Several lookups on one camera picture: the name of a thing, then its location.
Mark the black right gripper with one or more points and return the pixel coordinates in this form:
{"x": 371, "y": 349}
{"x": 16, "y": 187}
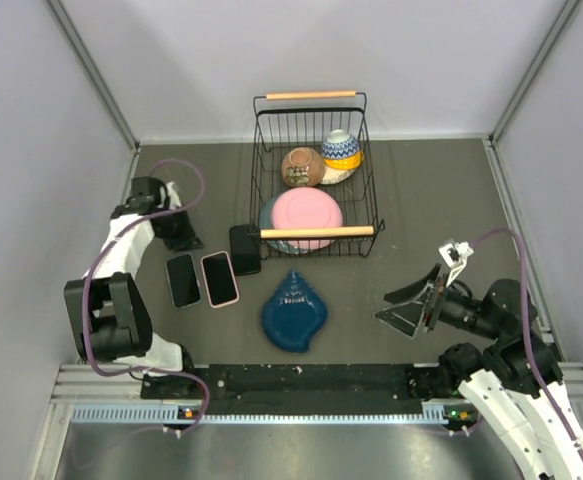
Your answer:
{"x": 406, "y": 315}

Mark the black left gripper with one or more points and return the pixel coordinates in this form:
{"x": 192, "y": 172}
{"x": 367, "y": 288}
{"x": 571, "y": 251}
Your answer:
{"x": 187, "y": 235}

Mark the pink phone case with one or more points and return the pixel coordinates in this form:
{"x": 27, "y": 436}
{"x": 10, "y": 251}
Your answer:
{"x": 219, "y": 279}

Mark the black phone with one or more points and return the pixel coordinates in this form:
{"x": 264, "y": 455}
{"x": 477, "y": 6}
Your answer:
{"x": 219, "y": 278}

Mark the clear phone case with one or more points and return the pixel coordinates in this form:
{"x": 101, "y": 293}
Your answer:
{"x": 183, "y": 281}

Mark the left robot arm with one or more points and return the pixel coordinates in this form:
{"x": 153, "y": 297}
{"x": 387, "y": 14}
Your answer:
{"x": 111, "y": 325}

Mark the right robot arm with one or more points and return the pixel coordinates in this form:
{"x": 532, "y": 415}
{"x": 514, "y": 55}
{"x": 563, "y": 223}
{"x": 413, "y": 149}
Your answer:
{"x": 515, "y": 384}

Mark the grey-teal plate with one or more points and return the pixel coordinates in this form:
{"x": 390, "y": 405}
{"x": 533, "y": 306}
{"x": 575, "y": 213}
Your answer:
{"x": 265, "y": 223}

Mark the blue shell-shaped dish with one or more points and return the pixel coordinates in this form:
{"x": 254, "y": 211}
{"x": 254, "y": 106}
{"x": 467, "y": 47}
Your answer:
{"x": 294, "y": 314}

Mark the pink plate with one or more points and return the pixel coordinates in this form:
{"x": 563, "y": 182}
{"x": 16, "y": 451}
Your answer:
{"x": 306, "y": 207}

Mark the brown ceramic bowl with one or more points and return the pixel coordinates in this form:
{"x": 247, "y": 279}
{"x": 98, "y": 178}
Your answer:
{"x": 302, "y": 167}

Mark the yellow bowl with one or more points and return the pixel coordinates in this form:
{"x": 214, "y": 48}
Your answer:
{"x": 345, "y": 164}

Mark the blue white patterned bowl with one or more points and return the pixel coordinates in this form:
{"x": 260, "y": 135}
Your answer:
{"x": 339, "y": 144}

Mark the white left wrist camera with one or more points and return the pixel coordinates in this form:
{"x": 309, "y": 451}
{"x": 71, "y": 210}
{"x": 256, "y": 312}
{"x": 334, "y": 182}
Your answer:
{"x": 171, "y": 196}

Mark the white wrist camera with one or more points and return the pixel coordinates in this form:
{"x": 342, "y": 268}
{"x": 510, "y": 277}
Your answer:
{"x": 171, "y": 196}
{"x": 455, "y": 255}

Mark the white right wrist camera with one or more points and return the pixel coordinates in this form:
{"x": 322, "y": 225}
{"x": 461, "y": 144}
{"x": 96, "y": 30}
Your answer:
{"x": 455, "y": 255}

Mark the black wire basket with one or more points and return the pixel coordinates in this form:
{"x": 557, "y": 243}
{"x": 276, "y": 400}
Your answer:
{"x": 281, "y": 126}

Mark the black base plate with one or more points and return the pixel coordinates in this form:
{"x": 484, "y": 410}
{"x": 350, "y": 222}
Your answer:
{"x": 406, "y": 381}

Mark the slotted cable duct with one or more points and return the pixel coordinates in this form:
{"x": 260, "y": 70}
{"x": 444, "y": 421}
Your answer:
{"x": 428, "y": 414}

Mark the aluminium front rail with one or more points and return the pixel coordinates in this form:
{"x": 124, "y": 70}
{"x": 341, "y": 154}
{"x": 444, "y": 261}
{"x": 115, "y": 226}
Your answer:
{"x": 80, "y": 382}

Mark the far wooden basket handle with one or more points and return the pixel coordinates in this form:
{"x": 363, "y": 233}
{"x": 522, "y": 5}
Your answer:
{"x": 310, "y": 95}

